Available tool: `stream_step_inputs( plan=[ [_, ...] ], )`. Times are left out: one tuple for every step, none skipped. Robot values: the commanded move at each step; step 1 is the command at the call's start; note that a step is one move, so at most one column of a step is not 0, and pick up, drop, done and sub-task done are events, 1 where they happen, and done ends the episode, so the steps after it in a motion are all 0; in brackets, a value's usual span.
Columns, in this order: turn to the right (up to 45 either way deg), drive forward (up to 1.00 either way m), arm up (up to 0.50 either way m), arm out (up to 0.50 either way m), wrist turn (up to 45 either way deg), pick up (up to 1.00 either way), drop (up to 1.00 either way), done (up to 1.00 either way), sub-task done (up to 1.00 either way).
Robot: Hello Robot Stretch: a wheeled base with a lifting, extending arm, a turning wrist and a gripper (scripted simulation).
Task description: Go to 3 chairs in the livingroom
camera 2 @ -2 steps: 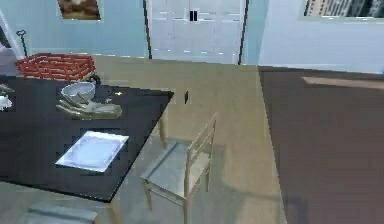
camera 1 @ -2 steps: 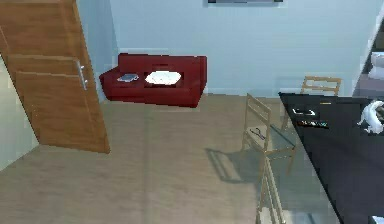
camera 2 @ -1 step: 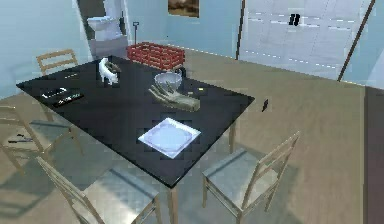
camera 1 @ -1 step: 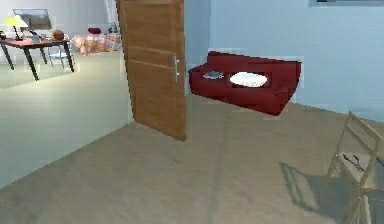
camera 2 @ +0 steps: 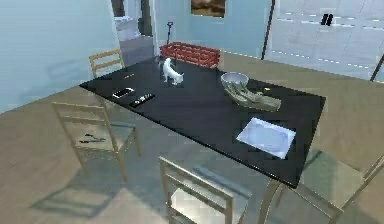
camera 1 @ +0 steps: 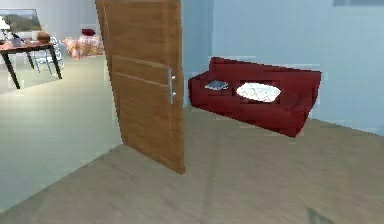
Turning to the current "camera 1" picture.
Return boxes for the brown wooden room door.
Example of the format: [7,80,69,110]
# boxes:
[94,0,186,175]

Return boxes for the white table lamp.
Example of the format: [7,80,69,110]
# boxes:
[0,15,12,44]

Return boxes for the silver door handle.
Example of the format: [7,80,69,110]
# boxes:
[167,68,177,106]

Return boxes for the small grey blue book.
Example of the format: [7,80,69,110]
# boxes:
[204,79,230,91]

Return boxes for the brown round bowl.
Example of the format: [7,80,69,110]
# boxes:
[36,31,51,44]

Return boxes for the dark red sofa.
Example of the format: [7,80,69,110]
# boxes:
[187,56,323,139]

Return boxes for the dark wooden table black legs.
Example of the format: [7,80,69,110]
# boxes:
[0,40,63,90]

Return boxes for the framed landscape picture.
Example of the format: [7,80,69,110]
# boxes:
[0,8,43,33]

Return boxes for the white patterned pillow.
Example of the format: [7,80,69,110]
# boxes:
[235,81,282,103]

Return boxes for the white wire chair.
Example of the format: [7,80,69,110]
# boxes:
[32,36,65,75]

